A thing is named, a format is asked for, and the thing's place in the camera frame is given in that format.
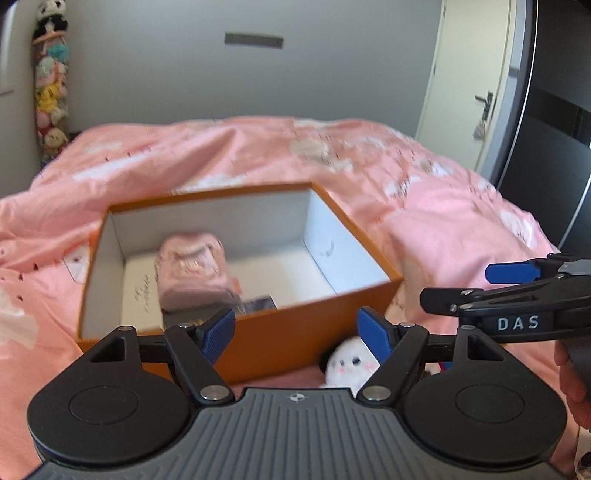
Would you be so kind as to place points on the dark printed card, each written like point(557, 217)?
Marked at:
point(258, 304)

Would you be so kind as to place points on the silver-white glasses case box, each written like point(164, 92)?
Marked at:
point(141, 290)

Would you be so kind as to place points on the person's right hand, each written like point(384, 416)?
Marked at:
point(575, 401)

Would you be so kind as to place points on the grey wall vent plate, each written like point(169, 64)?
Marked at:
point(253, 39)

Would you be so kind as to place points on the hanging column of plush toys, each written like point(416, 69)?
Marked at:
point(50, 92)

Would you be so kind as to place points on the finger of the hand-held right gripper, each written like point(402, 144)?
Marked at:
point(485, 299)
point(510, 271)

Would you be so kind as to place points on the white plush toy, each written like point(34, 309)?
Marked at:
point(348, 364)

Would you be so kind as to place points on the pink pouch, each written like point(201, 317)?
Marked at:
point(194, 272)

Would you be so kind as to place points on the orange cardboard box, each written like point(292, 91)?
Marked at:
point(277, 337)

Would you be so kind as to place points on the pink printed blanket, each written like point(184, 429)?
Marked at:
point(415, 221)

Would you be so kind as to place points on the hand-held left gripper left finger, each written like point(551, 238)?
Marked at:
point(219, 335)

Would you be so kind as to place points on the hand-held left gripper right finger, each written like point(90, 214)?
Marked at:
point(374, 338)

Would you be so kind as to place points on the white door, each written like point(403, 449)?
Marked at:
point(461, 55)

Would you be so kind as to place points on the black glossy wardrobe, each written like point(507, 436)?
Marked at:
point(558, 138)

